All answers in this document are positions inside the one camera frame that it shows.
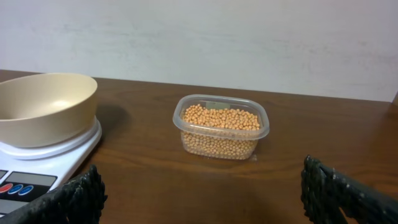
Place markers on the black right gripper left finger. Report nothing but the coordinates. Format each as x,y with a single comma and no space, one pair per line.
79,201

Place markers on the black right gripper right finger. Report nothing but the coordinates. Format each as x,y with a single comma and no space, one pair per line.
329,196

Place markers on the beige bowl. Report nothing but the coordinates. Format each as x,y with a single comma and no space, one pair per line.
44,109

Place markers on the white digital kitchen scale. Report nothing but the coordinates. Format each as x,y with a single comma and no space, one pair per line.
28,173

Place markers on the soybeans in container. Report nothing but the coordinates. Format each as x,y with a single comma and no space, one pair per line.
220,140

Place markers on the clear plastic container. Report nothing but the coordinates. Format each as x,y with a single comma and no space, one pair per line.
221,102

